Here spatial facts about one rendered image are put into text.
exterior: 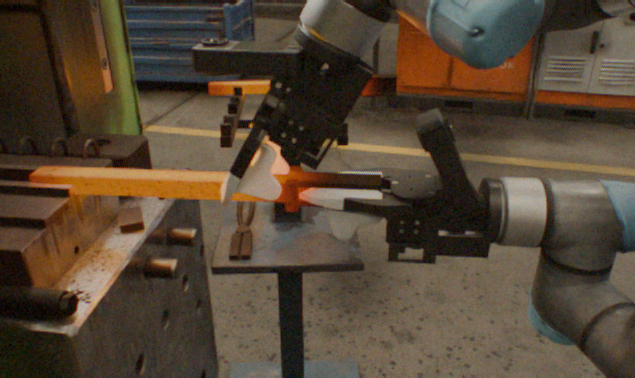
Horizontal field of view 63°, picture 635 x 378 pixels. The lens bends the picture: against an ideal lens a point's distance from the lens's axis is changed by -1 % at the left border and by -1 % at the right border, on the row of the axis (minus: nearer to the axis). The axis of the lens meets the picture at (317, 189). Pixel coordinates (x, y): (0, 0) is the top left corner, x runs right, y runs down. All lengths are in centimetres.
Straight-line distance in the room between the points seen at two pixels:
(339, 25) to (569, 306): 38
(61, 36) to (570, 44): 359
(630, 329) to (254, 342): 143
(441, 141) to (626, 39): 368
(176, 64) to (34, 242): 394
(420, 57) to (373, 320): 252
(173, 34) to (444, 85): 215
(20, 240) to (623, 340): 60
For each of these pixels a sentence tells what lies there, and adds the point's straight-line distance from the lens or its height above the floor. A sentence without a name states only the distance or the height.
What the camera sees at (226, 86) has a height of 94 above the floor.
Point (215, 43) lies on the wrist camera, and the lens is 55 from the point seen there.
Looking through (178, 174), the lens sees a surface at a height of 101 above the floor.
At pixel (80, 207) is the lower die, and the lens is 68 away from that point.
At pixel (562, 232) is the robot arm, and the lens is 59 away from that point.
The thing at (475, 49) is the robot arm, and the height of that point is 119.
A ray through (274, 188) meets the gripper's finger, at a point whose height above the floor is 102.
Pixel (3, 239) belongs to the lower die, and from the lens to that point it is 63.
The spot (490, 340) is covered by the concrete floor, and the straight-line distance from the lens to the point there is 194.
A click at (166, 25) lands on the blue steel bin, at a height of 55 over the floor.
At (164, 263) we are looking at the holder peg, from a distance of 70.
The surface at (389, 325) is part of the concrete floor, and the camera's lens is 193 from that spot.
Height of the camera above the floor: 127
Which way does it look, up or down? 27 degrees down
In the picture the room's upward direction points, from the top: straight up
